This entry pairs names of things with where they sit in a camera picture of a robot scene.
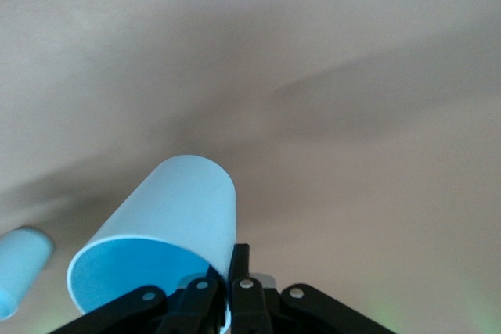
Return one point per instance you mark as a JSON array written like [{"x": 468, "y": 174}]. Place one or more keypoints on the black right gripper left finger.
[{"x": 195, "y": 302}]

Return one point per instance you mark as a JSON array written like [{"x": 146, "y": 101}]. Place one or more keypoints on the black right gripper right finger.
[{"x": 246, "y": 302}]

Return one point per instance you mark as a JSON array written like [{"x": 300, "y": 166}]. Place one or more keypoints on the blue plastic cup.
[
  {"x": 176, "y": 201},
  {"x": 21, "y": 267}
]

